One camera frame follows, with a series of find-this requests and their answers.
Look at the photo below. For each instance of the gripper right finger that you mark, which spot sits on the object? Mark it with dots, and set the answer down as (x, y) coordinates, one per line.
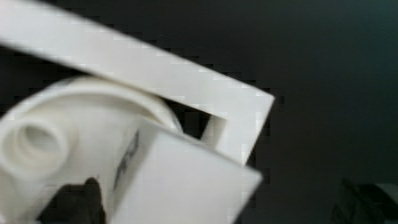
(366, 204)

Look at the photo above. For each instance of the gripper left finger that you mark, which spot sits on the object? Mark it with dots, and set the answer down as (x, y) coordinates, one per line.
(75, 207)

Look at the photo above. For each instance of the white stool leg with tag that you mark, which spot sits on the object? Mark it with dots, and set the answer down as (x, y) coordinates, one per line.
(183, 185)

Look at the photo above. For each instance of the white round stool seat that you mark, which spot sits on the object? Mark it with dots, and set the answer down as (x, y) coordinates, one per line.
(68, 142)

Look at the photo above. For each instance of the white right rail wall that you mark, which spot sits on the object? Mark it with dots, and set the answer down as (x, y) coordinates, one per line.
(242, 130)

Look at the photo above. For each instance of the white rail wall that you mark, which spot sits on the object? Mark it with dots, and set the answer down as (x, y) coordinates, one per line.
(61, 37)
(242, 130)

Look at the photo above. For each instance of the white front rail wall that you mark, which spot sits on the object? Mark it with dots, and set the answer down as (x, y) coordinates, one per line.
(61, 37)

